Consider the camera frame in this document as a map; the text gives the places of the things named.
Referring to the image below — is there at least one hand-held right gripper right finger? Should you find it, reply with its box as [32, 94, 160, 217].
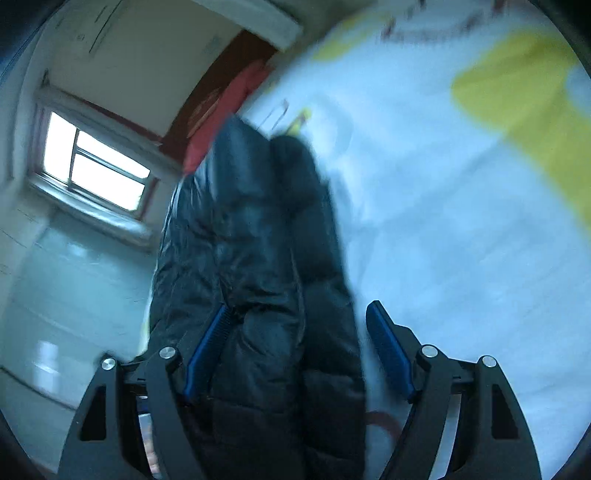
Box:
[365, 300, 542, 480]

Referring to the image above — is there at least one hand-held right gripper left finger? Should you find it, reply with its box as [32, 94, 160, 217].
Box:
[58, 302, 236, 480]

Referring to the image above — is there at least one black puffer jacket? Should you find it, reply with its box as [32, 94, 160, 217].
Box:
[145, 115, 370, 480]

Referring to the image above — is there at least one white yellow patterned bed sheet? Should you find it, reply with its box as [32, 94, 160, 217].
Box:
[240, 0, 591, 480]

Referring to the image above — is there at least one red pillow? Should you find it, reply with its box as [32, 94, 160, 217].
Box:
[181, 60, 278, 175]

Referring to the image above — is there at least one dark wooden headboard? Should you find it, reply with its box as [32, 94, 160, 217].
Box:
[161, 30, 279, 149]

